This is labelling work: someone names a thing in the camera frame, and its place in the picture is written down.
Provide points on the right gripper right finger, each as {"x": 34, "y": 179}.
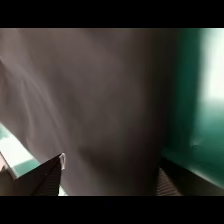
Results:
{"x": 173, "y": 185}

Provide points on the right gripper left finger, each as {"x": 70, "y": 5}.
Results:
{"x": 36, "y": 181}

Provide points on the black T-shirt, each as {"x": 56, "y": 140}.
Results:
{"x": 100, "y": 100}

